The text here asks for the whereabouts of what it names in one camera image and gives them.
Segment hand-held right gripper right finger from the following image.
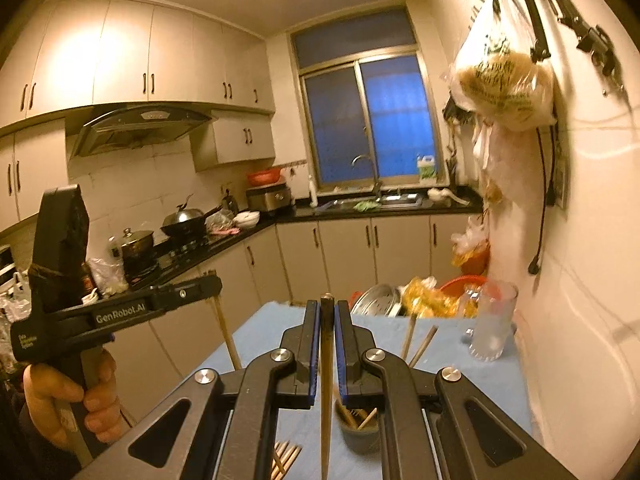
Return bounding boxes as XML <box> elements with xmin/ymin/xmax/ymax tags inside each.
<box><xmin>334</xmin><ymin>300</ymin><xmax>568</xmax><ymax>480</ymax></box>

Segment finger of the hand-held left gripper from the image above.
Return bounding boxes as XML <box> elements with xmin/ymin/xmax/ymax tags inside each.
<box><xmin>149</xmin><ymin>273</ymin><xmax>224</xmax><ymax>312</ymax></box>

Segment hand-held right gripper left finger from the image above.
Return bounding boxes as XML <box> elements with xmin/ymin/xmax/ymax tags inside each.
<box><xmin>84</xmin><ymin>300</ymin><xmax>322</xmax><ymax>480</ymax></box>

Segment black cup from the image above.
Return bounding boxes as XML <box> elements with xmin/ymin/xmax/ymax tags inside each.
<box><xmin>336</xmin><ymin>400</ymin><xmax>385</xmax><ymax>457</ymax></box>

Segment row of wooden chopsticks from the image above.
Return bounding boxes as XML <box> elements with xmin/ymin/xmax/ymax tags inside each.
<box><xmin>270</xmin><ymin>440</ymin><xmax>303</xmax><ymax>480</ymax></box>

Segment person's left forearm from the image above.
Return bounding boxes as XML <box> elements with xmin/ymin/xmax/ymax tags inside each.
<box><xmin>0</xmin><ymin>390</ymin><xmax>81</xmax><ymax>480</ymax></box>

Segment person's left hand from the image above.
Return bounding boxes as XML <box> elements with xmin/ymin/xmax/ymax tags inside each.
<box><xmin>21</xmin><ymin>349</ymin><xmax>125</xmax><ymax>456</ymax></box>

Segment gas stove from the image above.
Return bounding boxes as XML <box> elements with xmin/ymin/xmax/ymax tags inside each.
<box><xmin>122</xmin><ymin>237</ymin><xmax>211</xmax><ymax>281</ymax></box>

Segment cluster of sauce bottles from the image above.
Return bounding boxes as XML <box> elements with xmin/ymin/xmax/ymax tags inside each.
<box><xmin>75</xmin><ymin>260</ymin><xmax>101</xmax><ymax>306</ymax></box>

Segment steel steamer pot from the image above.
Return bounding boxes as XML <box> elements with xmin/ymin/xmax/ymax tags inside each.
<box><xmin>350</xmin><ymin>283</ymin><xmax>403</xmax><ymax>317</ymax></box>

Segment black wok with lid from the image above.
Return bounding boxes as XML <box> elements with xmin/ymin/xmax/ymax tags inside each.
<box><xmin>160</xmin><ymin>194</ymin><xmax>223</xmax><ymax>238</ymax></box>

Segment clear plastic bag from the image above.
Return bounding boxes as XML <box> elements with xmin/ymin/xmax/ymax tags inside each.
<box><xmin>86</xmin><ymin>257</ymin><xmax>130</xmax><ymax>297</ymax></box>

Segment plastic bag of meat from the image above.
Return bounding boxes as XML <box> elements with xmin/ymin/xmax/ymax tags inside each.
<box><xmin>205</xmin><ymin>208</ymin><xmax>242</xmax><ymax>237</ymax></box>

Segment steel pot with lid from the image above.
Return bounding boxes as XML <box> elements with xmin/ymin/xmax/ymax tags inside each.
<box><xmin>119</xmin><ymin>227</ymin><xmax>156</xmax><ymax>266</ymax></box>

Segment beige lower kitchen cabinets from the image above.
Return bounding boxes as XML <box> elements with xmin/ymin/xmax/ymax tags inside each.
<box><xmin>107</xmin><ymin>210</ymin><xmax>483</xmax><ymax>426</ymax></box>

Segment beige kitchen cabinets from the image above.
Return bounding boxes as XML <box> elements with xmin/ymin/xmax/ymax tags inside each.
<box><xmin>0</xmin><ymin>0</ymin><xmax>277</xmax><ymax>223</ymax></box>
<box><xmin>107</xmin><ymin>210</ymin><xmax>483</xmax><ymax>426</ymax></box>

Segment yellow snack bags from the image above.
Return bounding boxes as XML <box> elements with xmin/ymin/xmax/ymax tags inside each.
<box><xmin>400</xmin><ymin>276</ymin><xmax>463</xmax><ymax>318</ymax></box>

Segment blue tablecloth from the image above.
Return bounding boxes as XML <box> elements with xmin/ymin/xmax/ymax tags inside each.
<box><xmin>125</xmin><ymin>301</ymin><xmax>533</xmax><ymax>480</ymax></box>

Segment steel countertop appliance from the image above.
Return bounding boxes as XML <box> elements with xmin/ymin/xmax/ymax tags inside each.
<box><xmin>245</xmin><ymin>185</ymin><xmax>292</xmax><ymax>213</ymax></box>

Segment black kitchen countertop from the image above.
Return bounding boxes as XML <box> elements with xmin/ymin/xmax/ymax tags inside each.
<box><xmin>125</xmin><ymin>187</ymin><xmax>485</xmax><ymax>291</ymax></box>

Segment red plastic colander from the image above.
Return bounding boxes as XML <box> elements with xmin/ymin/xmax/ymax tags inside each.
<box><xmin>246</xmin><ymin>169</ymin><xmax>283</xmax><ymax>187</ymax></box>

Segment red plastic basin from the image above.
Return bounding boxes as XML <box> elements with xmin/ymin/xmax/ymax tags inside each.
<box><xmin>439</xmin><ymin>274</ymin><xmax>488</xmax><ymax>306</ymax></box>

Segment steel sink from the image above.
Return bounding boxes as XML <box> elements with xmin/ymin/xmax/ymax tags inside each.
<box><xmin>315</xmin><ymin>194</ymin><xmax>423</xmax><ymax>213</ymax></box>

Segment glass pitcher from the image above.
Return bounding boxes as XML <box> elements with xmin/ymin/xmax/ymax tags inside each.
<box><xmin>465</xmin><ymin>281</ymin><xmax>520</xmax><ymax>362</ymax></box>

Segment orange plastic bag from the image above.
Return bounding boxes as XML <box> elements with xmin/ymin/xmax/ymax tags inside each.
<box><xmin>451</xmin><ymin>220</ymin><xmax>492</xmax><ymax>273</ymax></box>

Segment range hood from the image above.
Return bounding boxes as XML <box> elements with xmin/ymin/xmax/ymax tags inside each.
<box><xmin>67</xmin><ymin>102</ymin><xmax>219</xmax><ymax>160</ymax></box>

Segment metal faucet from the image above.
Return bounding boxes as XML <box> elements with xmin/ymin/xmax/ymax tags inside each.
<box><xmin>351</xmin><ymin>154</ymin><xmax>383</xmax><ymax>201</ymax></box>

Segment white ladle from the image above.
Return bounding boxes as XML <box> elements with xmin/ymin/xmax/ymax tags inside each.
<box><xmin>427</xmin><ymin>186</ymin><xmax>472</xmax><ymax>207</ymax></box>

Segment green detergent bottle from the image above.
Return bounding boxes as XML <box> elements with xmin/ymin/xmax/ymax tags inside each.
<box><xmin>416</xmin><ymin>154</ymin><xmax>438</xmax><ymax>182</ymax></box>

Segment sliding window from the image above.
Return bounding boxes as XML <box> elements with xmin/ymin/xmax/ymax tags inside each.
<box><xmin>290</xmin><ymin>6</ymin><xmax>446</xmax><ymax>196</ymax></box>

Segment hanging plastic bags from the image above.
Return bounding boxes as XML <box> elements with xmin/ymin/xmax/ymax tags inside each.
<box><xmin>470</xmin><ymin>115</ymin><xmax>531</xmax><ymax>221</ymax></box>

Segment beige upper kitchen cabinets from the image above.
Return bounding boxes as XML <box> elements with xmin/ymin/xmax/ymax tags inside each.
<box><xmin>0</xmin><ymin>0</ymin><xmax>277</xmax><ymax>223</ymax></box>

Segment plastic bag of noodles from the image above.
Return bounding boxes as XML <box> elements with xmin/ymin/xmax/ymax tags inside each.
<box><xmin>440</xmin><ymin>0</ymin><xmax>558</xmax><ymax>133</ymax></box>

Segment black cable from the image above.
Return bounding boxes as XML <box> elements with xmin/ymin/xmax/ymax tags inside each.
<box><xmin>529</xmin><ymin>127</ymin><xmax>561</xmax><ymax>276</ymax></box>

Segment wall power adapter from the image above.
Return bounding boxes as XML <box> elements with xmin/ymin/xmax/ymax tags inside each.
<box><xmin>547</xmin><ymin>162</ymin><xmax>571</xmax><ymax>210</ymax></box>

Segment black folding wall bracket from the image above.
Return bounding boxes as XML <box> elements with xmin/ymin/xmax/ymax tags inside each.
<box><xmin>500</xmin><ymin>0</ymin><xmax>628</xmax><ymax>96</ymax></box>

